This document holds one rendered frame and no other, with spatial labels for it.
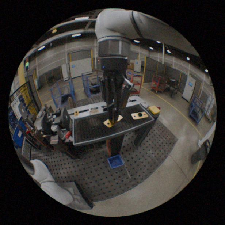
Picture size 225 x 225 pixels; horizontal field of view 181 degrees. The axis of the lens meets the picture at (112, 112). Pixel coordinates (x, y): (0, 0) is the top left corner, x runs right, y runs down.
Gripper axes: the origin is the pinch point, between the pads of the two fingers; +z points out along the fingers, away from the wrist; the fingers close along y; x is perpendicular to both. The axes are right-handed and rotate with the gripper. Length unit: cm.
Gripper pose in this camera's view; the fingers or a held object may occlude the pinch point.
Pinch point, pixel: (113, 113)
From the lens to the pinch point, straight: 28.9
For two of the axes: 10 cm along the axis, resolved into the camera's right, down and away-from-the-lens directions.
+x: -7.1, 4.6, -5.4
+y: -7.1, -4.6, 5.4
